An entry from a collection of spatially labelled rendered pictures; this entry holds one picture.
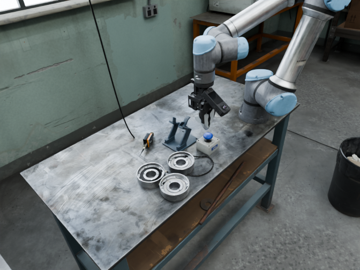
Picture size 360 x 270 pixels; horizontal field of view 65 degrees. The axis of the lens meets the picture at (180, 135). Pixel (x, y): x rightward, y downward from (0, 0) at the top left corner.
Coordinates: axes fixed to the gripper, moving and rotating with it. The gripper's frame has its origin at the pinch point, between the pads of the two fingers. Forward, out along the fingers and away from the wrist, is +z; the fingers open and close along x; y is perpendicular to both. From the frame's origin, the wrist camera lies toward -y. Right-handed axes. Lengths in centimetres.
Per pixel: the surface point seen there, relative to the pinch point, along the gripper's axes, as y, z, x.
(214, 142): -2.8, 6.3, -0.5
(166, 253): -9, 36, 36
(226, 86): 28, 11, -51
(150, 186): 0.3, 8.6, 31.6
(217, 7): 138, 5, -184
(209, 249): -9, 67, 9
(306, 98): 35, 91, -211
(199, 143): 1.6, 7.0, 3.5
